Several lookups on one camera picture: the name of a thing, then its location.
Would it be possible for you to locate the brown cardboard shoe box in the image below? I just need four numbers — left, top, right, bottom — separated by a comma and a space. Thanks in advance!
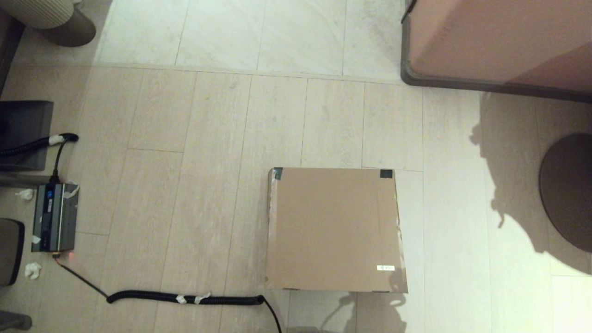
265, 167, 409, 294

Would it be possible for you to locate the dark grey square block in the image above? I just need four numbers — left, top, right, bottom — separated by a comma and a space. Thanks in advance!
0, 100, 54, 172

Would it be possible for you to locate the pink sofa with grey base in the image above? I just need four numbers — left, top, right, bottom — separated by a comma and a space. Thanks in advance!
401, 0, 592, 103

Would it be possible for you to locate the grey power supply unit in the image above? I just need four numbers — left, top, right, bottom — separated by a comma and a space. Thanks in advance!
31, 183, 79, 253

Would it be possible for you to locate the round brown table base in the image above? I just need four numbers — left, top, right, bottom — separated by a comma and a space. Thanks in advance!
539, 133, 592, 253

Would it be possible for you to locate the striped beige round pouf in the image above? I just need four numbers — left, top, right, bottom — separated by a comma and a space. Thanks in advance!
0, 0, 97, 47

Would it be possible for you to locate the dark padded seat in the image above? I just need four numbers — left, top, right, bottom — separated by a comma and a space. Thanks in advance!
0, 218, 25, 286

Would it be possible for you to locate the grey-brown furniture foot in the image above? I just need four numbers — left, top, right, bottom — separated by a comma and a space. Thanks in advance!
0, 311, 33, 331

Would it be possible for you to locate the black coiled cable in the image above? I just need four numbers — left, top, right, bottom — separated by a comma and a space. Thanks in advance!
55, 253, 283, 333

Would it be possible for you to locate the black sleeved cable white tape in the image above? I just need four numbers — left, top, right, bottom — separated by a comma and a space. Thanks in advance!
0, 133, 79, 185

